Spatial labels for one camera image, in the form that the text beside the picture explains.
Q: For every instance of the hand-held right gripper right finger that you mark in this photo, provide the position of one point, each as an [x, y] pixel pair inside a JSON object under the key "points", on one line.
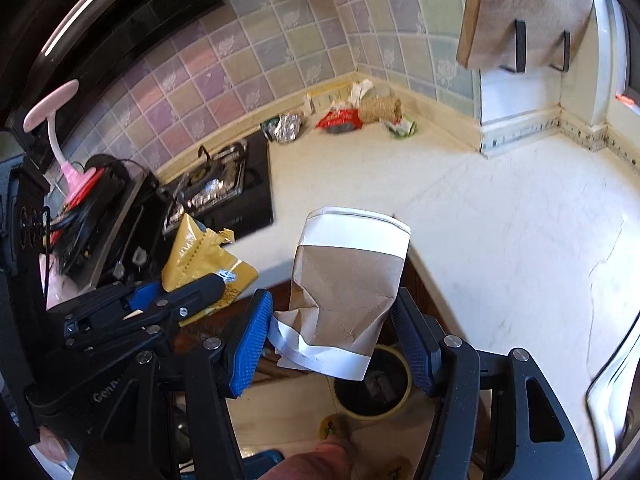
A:
{"points": [[415, 345]]}

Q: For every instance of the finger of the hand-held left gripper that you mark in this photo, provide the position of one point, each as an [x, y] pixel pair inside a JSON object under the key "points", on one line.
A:
{"points": [[142, 295], [200, 292]]}

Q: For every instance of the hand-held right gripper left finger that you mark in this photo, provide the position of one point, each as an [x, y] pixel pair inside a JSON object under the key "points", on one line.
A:
{"points": [[250, 345]]}

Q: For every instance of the yellow snack packet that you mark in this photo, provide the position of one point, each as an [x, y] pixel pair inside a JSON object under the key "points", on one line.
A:
{"points": [[200, 260]]}

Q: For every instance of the dark trash bin cream rim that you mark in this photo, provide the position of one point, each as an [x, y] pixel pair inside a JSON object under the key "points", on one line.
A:
{"points": [[370, 405]]}

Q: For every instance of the crushed brown paper cup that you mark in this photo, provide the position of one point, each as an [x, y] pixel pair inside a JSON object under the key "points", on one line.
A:
{"points": [[345, 285]]}

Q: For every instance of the silver foil wrapper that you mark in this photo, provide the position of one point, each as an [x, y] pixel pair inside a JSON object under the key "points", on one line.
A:
{"points": [[287, 127]]}

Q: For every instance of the red snack packet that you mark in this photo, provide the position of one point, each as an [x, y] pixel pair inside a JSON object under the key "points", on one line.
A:
{"points": [[342, 120]]}

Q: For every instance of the white tissue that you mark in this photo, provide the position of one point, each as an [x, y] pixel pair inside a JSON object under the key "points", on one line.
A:
{"points": [[357, 92]]}

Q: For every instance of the person's left forearm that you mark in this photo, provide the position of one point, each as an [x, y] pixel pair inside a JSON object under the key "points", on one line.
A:
{"points": [[52, 445]]}

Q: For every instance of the black gas stove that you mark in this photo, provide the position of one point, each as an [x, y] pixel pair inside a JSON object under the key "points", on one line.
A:
{"points": [[250, 195]]}

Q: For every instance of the yellow embroidered slipper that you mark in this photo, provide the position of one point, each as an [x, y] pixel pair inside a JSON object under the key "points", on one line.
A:
{"points": [[337, 427], [397, 469]]}

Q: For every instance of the person's left leg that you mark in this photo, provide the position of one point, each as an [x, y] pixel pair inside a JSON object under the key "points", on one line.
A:
{"points": [[310, 462]]}

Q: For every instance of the stainless steel sink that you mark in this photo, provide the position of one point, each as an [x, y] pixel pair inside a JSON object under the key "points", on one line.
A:
{"points": [[615, 400]]}

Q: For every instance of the pink desk lamp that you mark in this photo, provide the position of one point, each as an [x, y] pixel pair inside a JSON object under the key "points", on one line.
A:
{"points": [[50, 105]]}

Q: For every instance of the green snack packet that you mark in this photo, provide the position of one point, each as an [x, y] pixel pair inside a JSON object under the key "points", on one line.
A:
{"points": [[400, 127]]}

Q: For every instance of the black range hood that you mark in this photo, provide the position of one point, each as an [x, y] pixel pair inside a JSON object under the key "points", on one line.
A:
{"points": [[125, 10]]}

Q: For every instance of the white window frame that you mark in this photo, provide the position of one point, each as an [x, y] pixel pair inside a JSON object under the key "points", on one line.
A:
{"points": [[607, 60]]}

